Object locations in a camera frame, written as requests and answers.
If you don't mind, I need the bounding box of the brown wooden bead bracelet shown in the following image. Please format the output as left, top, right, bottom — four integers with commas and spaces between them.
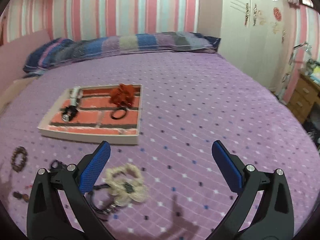
10, 146, 28, 173

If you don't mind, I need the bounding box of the wooden dresser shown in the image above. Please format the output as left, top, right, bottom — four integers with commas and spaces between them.
287, 70, 319, 124

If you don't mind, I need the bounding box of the white tray with brick liner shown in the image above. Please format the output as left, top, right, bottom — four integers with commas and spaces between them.
37, 84, 143, 145

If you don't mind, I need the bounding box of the white wardrobe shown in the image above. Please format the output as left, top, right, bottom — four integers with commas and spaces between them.
219, 0, 285, 91

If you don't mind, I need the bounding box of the black plastic hair claw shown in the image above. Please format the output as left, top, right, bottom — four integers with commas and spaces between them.
49, 159, 67, 172

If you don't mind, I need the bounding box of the black flower hair tie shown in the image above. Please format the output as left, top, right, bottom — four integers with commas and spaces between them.
60, 105, 80, 123

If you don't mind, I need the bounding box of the pink headboard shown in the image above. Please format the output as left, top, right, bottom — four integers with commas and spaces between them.
0, 30, 51, 94

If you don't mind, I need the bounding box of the striped long pillow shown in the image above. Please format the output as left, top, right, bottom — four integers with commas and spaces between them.
23, 31, 221, 77

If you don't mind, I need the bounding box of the cream fabric scrunchie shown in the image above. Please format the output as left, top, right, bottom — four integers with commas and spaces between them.
105, 163, 149, 207

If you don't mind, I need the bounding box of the thin black hair elastic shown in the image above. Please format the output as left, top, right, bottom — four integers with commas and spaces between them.
110, 107, 127, 120

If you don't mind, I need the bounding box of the purple patterned bedspread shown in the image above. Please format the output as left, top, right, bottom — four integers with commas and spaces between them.
1, 53, 319, 239

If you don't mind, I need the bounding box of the red fabric scrunchie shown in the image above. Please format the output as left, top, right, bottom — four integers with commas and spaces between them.
109, 83, 135, 108

